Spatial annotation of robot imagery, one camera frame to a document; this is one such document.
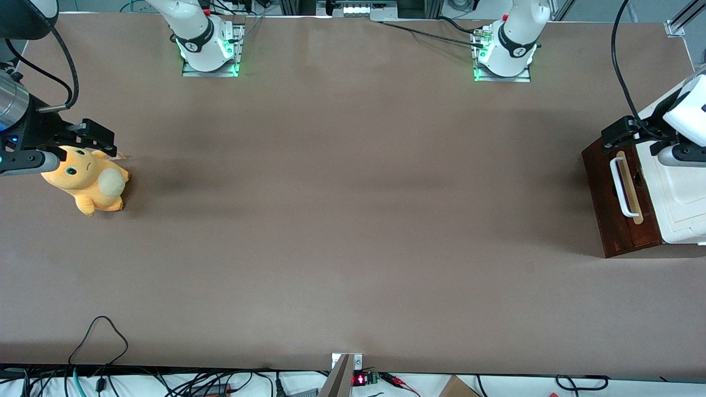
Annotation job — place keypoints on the brown cardboard box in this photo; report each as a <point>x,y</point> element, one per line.
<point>458,388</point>

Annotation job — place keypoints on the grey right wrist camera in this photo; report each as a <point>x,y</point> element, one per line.
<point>25,162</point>

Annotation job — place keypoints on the brown cabinet with white top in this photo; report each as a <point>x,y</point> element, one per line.
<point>684,204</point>

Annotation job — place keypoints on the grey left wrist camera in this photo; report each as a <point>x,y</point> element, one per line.
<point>681,156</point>

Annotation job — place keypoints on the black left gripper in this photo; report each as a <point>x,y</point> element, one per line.
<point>646,126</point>

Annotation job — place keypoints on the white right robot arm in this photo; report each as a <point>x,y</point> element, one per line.
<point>196,33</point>

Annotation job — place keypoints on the metal camera mount beam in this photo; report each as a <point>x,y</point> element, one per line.
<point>337,380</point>

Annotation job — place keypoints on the grey power strip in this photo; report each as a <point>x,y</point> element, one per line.
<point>358,8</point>

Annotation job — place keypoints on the black power adapter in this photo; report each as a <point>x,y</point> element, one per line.
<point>212,390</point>

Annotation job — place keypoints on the aluminium frame profile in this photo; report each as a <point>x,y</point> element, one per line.
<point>681,22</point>

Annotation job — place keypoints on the orange plush toy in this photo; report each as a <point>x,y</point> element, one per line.
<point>94,182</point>

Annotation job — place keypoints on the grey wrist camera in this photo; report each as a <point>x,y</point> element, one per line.
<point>25,162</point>
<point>681,156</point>

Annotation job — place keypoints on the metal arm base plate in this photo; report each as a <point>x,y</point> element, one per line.
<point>190,71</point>
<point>521,77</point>

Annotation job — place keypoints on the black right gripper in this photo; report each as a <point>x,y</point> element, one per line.
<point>43,122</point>

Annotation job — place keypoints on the red LED display module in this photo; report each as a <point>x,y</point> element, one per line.
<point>359,379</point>

